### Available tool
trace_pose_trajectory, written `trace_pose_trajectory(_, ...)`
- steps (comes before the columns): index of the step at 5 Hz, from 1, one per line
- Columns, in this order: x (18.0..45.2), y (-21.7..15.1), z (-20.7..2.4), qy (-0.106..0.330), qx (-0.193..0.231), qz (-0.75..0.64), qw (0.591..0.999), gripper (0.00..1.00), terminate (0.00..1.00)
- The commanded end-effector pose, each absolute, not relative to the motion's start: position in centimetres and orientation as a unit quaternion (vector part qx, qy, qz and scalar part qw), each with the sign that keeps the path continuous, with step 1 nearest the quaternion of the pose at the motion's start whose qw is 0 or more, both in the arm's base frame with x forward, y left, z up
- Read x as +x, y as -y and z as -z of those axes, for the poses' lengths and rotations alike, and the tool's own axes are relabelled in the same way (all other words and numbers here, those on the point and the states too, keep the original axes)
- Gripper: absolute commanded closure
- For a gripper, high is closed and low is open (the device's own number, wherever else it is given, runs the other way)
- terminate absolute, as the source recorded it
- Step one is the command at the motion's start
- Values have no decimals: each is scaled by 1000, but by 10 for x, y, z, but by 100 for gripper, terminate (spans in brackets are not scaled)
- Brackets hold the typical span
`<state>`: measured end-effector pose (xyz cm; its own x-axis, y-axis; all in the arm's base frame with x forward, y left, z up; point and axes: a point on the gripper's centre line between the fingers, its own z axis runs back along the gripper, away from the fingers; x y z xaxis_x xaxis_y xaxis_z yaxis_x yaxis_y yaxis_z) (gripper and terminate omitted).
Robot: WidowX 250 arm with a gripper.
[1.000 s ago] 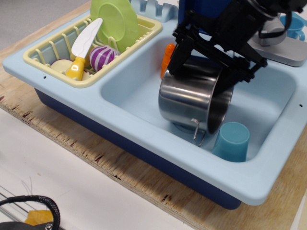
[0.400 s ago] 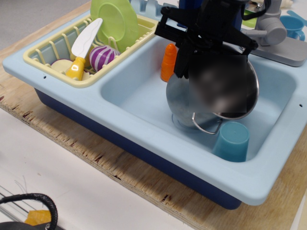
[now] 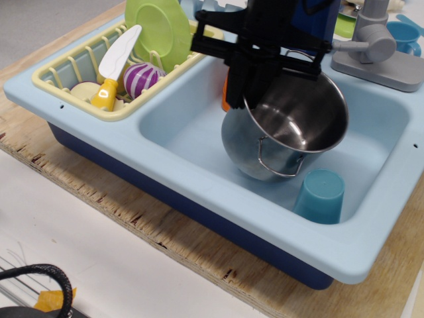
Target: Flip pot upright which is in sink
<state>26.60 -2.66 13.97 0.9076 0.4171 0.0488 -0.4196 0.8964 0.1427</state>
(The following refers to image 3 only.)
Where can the grey toy faucet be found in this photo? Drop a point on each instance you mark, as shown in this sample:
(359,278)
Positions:
(371,54)

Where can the green plastic dish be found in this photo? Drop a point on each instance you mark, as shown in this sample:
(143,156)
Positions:
(344,26)

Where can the yellow tape piece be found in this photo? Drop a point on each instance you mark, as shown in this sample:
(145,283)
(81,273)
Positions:
(49,301)

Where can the green plastic plate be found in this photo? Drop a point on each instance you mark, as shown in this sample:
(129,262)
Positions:
(165,39)

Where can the plywood board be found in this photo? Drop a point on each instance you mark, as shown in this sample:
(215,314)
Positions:
(130,255)

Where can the pale yellow small plate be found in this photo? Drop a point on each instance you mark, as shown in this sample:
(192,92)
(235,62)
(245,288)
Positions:
(87,90)

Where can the teal plastic cup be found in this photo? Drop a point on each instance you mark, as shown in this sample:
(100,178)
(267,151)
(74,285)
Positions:
(320,198)

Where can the orange toy carrot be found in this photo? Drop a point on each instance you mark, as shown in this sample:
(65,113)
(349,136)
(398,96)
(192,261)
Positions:
(225,106)

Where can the stainless steel pot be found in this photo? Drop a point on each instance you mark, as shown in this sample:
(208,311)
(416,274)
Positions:
(296,117)

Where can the blue plastic mug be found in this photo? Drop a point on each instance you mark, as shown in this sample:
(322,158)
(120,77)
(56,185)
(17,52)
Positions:
(406,34)

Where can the light blue toy sink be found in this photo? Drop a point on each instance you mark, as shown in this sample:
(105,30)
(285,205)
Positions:
(171,148)

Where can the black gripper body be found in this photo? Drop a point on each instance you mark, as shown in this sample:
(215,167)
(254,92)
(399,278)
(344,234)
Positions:
(261,39)

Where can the white yellow toy knife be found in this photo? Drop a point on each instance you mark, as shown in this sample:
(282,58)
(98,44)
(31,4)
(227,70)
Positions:
(111,67)

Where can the purple striped toy onion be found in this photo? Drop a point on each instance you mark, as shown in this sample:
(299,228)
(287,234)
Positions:
(141,76)

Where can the light blue utensil holder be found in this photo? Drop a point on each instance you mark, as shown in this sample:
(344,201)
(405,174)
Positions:
(193,6)

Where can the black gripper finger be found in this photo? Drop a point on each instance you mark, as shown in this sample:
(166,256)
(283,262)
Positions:
(263,78)
(236,86)

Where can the pale yellow dish rack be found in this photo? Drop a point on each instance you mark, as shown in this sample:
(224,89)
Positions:
(109,112)

